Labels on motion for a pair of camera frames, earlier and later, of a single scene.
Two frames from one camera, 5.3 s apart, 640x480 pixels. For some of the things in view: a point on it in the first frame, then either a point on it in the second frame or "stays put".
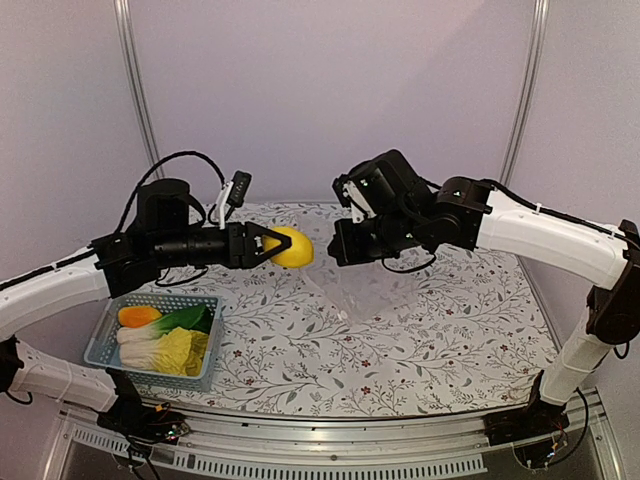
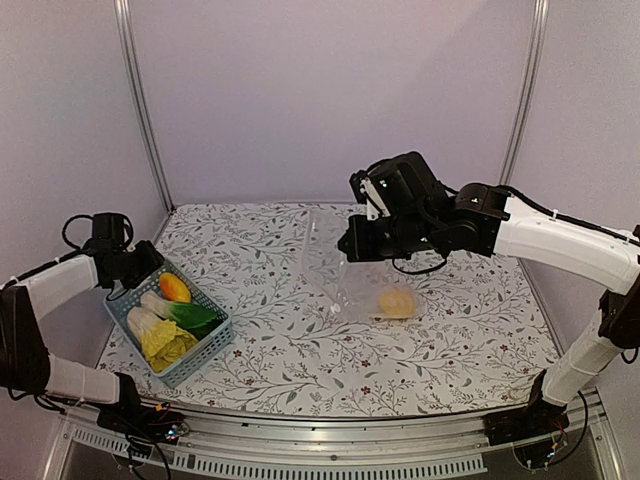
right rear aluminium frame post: x=527 y=90 stays put
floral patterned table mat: x=325 y=338 stays put
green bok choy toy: x=194 y=318 to x=198 y=320
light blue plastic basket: x=102 y=347 to x=120 y=300
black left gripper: x=241 y=250 to x=152 y=263
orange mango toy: x=136 y=316 to x=174 y=288
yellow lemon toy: x=300 y=254 to x=398 y=304
